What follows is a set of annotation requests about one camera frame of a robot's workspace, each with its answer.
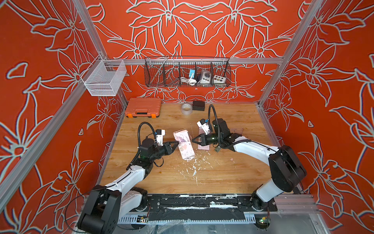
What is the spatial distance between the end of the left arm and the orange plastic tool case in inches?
15.5

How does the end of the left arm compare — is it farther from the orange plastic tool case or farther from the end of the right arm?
the orange plastic tool case

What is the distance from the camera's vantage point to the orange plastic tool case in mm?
1095

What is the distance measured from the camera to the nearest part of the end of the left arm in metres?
0.65
